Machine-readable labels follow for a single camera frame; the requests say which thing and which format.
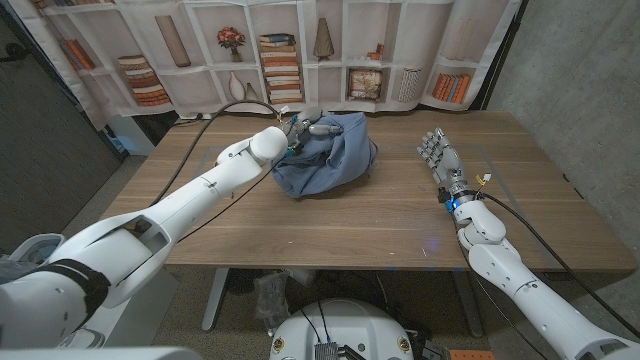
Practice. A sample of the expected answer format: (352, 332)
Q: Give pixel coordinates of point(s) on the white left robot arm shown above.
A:
(150, 230)

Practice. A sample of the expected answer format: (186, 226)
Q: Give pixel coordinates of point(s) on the blue hoodie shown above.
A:
(330, 160)

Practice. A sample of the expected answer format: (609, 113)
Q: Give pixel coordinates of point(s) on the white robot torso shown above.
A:
(345, 325)

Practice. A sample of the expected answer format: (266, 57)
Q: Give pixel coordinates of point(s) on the printed bookshelf backdrop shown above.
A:
(320, 80)

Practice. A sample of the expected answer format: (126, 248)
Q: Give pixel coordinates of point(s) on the clear plastic bag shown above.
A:
(270, 297)

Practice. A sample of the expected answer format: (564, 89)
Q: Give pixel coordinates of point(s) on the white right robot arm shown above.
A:
(535, 295)

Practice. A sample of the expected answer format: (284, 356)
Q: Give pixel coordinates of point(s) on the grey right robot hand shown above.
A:
(447, 162)

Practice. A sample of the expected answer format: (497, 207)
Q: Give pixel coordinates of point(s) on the orange box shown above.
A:
(470, 355)

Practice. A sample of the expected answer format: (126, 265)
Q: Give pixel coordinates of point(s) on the white cabinet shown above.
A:
(132, 137)

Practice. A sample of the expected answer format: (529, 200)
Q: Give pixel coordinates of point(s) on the white power strip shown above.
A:
(195, 116)

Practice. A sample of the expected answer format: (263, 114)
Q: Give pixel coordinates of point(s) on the white grey bin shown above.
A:
(32, 247)

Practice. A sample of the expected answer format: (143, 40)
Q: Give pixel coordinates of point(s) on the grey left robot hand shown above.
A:
(307, 127)

